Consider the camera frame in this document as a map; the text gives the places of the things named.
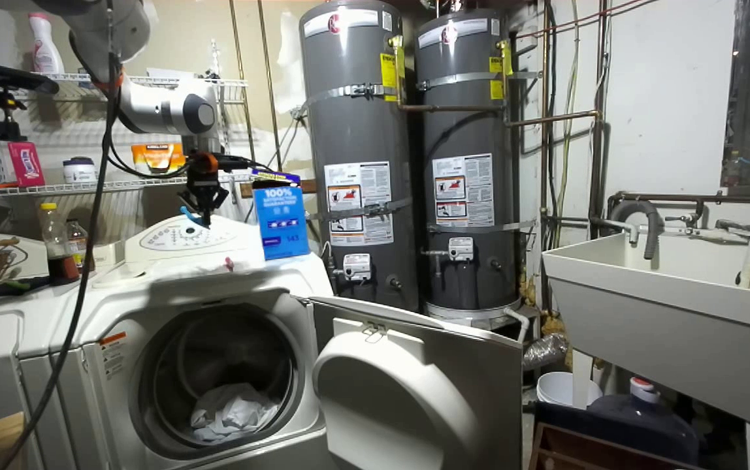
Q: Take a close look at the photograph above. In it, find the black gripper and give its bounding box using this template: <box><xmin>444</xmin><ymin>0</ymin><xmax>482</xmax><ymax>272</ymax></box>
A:
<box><xmin>180</xmin><ymin>151</ymin><xmax>252</xmax><ymax>227</ymax></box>

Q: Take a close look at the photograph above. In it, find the blue spoon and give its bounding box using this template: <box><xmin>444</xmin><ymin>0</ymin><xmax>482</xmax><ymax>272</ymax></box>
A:
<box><xmin>176</xmin><ymin>207</ymin><xmax>203</xmax><ymax>227</ymax></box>

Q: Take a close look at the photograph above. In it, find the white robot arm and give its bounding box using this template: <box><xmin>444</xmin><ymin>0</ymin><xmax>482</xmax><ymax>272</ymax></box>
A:
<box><xmin>33</xmin><ymin>0</ymin><xmax>247</xmax><ymax>227</ymax></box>

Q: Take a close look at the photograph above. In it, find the white washing machine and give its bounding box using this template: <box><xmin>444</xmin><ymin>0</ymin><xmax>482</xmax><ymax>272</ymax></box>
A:
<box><xmin>61</xmin><ymin>220</ymin><xmax>332</xmax><ymax>470</ymax></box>

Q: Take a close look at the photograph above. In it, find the orange package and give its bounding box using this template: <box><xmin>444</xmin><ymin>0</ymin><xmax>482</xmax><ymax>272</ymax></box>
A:
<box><xmin>131</xmin><ymin>143</ymin><xmax>184</xmax><ymax>178</ymax></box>

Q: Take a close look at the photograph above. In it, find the blue detergent box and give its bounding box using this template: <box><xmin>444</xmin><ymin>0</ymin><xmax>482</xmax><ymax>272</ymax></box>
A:
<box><xmin>252</xmin><ymin>178</ymin><xmax>310</xmax><ymax>261</ymax></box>

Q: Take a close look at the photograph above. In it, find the white jar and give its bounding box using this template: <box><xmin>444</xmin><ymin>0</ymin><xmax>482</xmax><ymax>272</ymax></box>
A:
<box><xmin>61</xmin><ymin>157</ymin><xmax>97</xmax><ymax>184</ymax></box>

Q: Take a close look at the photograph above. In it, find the brown liquid bottle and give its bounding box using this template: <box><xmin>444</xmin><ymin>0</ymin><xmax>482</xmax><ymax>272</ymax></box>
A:
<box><xmin>38</xmin><ymin>201</ymin><xmax>78</xmax><ymax>283</ymax></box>

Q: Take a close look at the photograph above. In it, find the pink box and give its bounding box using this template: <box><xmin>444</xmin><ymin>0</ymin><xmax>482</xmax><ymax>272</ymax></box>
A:
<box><xmin>8</xmin><ymin>141</ymin><xmax>44</xmax><ymax>188</ymax></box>

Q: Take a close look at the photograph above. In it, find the left grey water heater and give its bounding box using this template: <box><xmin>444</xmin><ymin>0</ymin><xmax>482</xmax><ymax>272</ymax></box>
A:
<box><xmin>299</xmin><ymin>0</ymin><xmax>419</xmax><ymax>310</ymax></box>

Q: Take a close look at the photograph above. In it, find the grey water heater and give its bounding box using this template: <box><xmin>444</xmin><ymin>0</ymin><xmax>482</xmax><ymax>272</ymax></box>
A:
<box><xmin>416</xmin><ymin>7</ymin><xmax>516</xmax><ymax>326</ymax></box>
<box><xmin>299</xmin><ymin>0</ymin><xmax>419</xmax><ymax>310</ymax></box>

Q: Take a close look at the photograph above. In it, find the white spray bottle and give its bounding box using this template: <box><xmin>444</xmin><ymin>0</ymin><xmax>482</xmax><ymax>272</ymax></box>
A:
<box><xmin>27</xmin><ymin>13</ymin><xmax>65</xmax><ymax>75</ymax></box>

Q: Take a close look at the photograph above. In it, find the white laundry in drum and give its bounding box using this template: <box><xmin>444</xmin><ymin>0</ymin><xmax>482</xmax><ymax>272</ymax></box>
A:
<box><xmin>187</xmin><ymin>382</ymin><xmax>278</xmax><ymax>445</ymax></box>

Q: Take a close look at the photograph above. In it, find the white dryer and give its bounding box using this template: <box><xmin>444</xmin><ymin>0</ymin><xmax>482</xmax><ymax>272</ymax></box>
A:
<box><xmin>0</xmin><ymin>236</ymin><xmax>98</xmax><ymax>470</ymax></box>

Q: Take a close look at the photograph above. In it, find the right grey water heater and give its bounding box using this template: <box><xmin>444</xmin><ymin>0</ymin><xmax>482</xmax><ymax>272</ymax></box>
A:
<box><xmin>416</xmin><ymin>7</ymin><xmax>516</xmax><ymax>326</ymax></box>

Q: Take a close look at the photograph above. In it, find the white washer door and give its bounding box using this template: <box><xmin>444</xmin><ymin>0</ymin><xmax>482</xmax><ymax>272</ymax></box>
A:
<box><xmin>308</xmin><ymin>297</ymin><xmax>521</xmax><ymax>470</ymax></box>

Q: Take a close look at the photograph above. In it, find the grey sink faucet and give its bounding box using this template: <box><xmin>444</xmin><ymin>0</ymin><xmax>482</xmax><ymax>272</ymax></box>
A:
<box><xmin>609</xmin><ymin>201</ymin><xmax>663</xmax><ymax>265</ymax></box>

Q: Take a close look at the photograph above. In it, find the white plastic bucket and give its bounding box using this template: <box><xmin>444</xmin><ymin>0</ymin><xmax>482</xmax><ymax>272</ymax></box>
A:
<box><xmin>534</xmin><ymin>372</ymin><xmax>584</xmax><ymax>409</ymax></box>

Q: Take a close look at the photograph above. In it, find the wooden side table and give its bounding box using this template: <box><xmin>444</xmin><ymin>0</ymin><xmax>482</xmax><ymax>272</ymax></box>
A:
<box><xmin>527</xmin><ymin>423</ymin><xmax>696</xmax><ymax>470</ymax></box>

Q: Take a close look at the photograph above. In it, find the blue water jug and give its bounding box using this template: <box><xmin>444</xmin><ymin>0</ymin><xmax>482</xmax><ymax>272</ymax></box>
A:
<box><xmin>588</xmin><ymin>376</ymin><xmax>699</xmax><ymax>462</ymax></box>

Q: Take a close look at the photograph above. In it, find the white utility sink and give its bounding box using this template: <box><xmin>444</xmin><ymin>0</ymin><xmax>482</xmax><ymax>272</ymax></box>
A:
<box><xmin>542</xmin><ymin>236</ymin><xmax>750</xmax><ymax>423</ymax></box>

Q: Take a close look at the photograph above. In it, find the white wire shelf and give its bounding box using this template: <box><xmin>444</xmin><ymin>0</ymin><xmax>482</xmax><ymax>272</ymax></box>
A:
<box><xmin>0</xmin><ymin>67</ymin><xmax>243</xmax><ymax>180</ymax></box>

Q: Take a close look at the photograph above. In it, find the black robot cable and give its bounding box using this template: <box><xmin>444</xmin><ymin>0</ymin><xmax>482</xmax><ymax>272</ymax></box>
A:
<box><xmin>0</xmin><ymin>0</ymin><xmax>123</xmax><ymax>470</ymax></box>

